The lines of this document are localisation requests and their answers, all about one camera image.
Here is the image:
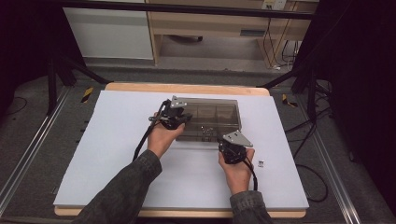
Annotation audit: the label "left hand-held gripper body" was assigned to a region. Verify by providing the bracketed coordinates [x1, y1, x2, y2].
[148, 95, 189, 131]

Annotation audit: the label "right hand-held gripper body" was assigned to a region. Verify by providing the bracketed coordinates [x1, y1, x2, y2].
[218, 130, 254, 165]

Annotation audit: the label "grey transparent drawer box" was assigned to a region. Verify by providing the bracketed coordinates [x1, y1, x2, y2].
[175, 96, 243, 143]

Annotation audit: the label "person's right hand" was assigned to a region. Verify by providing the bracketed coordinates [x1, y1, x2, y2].
[218, 148, 256, 196]

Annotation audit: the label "person's left hand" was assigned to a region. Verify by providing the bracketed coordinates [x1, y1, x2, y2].
[147, 111, 187, 160]

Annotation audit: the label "wooden table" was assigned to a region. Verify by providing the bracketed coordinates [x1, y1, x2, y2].
[54, 81, 307, 218]

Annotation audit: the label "white foam board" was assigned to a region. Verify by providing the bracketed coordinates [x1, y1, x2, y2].
[53, 90, 310, 210]

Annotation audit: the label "yellow black tape strip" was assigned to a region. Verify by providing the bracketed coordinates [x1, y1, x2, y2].
[281, 93, 299, 108]
[80, 86, 94, 104]

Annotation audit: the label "light wooden desk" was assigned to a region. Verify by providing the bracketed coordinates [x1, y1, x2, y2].
[145, 0, 320, 68]

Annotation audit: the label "black metal stand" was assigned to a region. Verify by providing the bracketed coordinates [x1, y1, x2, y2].
[256, 59, 322, 124]
[46, 55, 110, 117]

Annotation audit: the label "white cabinet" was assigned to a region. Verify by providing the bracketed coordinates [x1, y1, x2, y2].
[62, 7, 155, 61]

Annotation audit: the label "white power strip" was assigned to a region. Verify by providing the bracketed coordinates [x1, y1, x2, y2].
[262, 0, 288, 10]

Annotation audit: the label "black curtain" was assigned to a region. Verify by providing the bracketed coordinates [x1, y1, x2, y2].
[297, 0, 396, 217]
[0, 0, 82, 117]

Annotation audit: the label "right hand-held gripper cable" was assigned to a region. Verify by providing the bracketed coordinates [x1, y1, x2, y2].
[244, 158, 259, 191]

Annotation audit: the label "hand-held gripper cable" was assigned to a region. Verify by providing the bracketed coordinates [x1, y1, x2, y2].
[133, 100, 172, 162]
[244, 158, 259, 191]

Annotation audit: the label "left hand-held gripper cable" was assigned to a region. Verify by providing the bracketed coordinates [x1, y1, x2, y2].
[133, 100, 172, 162]

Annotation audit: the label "metal floor rail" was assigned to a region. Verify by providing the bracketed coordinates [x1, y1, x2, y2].
[295, 92, 364, 224]
[0, 87, 71, 217]

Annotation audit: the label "black horizontal frame bar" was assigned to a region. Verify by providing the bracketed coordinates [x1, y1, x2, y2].
[60, 0, 316, 21]

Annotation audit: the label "hanging desk cables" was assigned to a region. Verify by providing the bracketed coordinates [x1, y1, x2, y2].
[262, 17, 301, 68]

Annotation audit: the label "thin black floor cable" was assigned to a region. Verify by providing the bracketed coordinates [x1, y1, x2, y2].
[6, 96, 29, 117]

